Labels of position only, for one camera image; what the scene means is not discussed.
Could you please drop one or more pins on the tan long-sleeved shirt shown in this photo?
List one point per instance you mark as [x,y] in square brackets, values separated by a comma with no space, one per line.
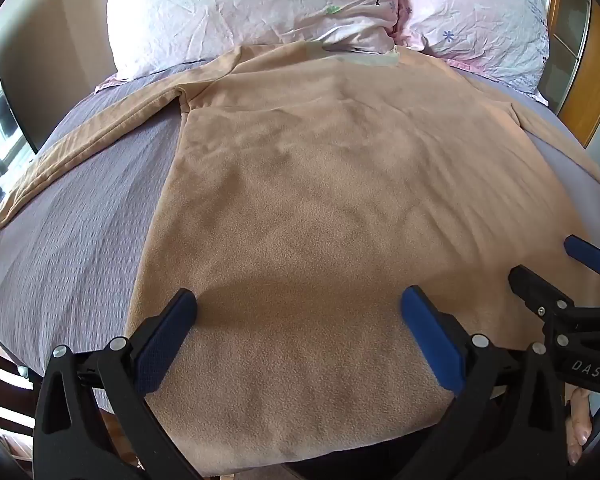
[320,200]

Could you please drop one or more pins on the white floral pillow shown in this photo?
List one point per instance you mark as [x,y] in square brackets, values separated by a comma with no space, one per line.
[230,5]

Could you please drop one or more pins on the wooden cabinet with glass door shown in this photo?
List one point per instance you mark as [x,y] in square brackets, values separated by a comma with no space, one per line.
[587,60]

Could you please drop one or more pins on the grey-purple bed cover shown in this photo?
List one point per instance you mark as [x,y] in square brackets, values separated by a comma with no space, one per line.
[85,240]

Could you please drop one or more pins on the person's right hand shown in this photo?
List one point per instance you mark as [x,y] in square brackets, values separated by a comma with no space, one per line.
[579,420]

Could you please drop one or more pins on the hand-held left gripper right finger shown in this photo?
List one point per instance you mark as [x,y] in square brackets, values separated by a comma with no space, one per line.
[432,340]

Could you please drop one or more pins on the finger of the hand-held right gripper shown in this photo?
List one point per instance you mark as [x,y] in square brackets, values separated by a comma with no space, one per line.
[532,285]
[587,255]

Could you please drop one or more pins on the pink floral pillow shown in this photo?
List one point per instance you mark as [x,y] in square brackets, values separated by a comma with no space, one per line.
[475,15]

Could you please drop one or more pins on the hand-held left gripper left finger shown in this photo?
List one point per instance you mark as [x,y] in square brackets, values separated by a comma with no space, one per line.
[166,337]

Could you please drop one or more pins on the dark wooden bed frame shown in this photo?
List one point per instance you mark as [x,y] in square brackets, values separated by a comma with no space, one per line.
[2,385]

